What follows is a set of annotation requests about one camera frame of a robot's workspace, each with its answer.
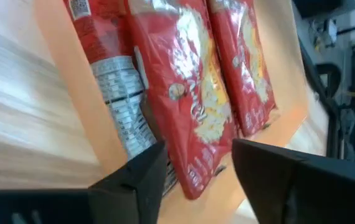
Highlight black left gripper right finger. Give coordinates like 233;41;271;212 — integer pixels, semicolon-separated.
232;138;355;224

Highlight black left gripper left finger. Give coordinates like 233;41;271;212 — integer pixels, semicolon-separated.
87;140;169;224

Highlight red popcorn bag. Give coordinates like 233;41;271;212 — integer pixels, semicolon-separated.
206;0;278;138
62;0;179;197
123;0;238;200

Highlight light orange basket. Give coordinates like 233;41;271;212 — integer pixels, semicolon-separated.
32;0;310;224

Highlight black table frame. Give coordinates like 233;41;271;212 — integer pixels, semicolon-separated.
298;37;341;158

